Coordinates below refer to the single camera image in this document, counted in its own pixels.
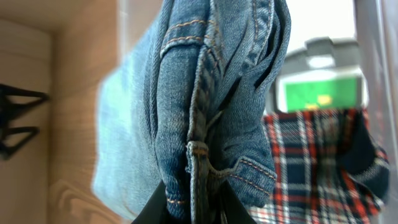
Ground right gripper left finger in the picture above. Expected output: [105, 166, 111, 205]
[131, 181, 169, 224]

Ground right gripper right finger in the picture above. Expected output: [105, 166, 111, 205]
[219, 182, 256, 224]

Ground red plaid shirt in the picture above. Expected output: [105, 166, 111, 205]
[248, 109, 389, 223]

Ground blue denim jeans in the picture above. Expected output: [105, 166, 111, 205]
[91, 0, 291, 223]

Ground white printed t-shirt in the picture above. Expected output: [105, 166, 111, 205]
[264, 37, 369, 114]

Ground clear plastic storage bin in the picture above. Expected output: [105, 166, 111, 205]
[118, 0, 398, 203]

